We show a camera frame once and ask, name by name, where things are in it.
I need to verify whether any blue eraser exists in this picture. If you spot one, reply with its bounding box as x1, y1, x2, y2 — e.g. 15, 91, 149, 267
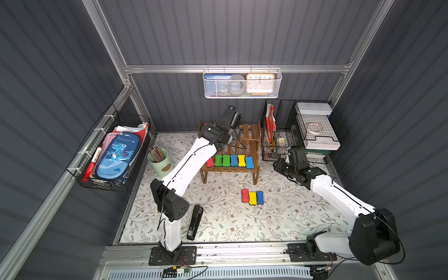
245, 156, 255, 169
230, 155, 239, 167
256, 191, 265, 205

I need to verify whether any yellow eraser tier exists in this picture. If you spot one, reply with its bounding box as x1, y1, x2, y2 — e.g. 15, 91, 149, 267
238, 155, 246, 167

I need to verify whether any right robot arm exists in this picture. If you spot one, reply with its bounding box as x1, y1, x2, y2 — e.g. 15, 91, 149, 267
273, 146, 405, 266

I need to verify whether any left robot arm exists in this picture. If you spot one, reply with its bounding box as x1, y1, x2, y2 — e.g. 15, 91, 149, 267
150, 106, 242, 254

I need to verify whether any wooden two-tier shelf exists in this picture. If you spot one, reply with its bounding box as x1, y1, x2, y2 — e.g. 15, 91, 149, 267
200, 122, 261, 185

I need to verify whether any green eraser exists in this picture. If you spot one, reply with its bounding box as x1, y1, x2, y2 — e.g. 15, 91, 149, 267
215, 155, 223, 167
222, 155, 231, 168

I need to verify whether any red eraser lower tier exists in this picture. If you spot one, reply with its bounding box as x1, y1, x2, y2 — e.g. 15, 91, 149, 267
206, 157, 215, 168

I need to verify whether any tape roll on organizer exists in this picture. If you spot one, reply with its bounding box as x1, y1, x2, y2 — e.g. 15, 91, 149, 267
306, 122, 323, 135

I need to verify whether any white box on organizer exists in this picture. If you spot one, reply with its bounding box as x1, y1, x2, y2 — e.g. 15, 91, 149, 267
295, 102, 341, 151

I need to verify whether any blue box in basket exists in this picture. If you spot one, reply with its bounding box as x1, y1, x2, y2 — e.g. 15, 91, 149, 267
203, 73, 232, 98

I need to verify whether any white mesh hanging basket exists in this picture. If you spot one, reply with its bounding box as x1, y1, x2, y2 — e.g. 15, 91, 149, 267
203, 67, 283, 99

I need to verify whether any clear tape roll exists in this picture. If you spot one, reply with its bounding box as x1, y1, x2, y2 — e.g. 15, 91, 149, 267
227, 74, 246, 96

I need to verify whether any yellow alarm clock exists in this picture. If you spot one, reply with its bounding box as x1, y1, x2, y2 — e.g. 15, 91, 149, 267
246, 73, 275, 94

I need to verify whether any green pencil cup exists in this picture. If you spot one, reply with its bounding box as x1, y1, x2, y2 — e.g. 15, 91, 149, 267
148, 147, 175, 179

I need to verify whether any colored pencils bunch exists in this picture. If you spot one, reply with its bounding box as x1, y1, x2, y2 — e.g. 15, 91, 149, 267
150, 145, 165, 162

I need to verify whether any black stapler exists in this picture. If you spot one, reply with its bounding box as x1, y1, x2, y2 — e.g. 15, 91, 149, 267
187, 204, 204, 240

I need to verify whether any blue dinosaur pencil case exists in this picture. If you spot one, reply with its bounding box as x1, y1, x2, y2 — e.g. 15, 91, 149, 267
95, 132, 141, 181

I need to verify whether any red marker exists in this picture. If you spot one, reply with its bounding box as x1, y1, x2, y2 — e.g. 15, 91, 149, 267
82, 147, 102, 182

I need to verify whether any black wire desk organizer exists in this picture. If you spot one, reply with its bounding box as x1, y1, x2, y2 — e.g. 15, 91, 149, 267
261, 99, 350, 164

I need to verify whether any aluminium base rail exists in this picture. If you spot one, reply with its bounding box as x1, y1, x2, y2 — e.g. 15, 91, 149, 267
94, 241, 395, 280

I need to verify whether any black wire wall basket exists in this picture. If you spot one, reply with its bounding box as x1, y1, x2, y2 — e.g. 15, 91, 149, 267
67, 106, 152, 193

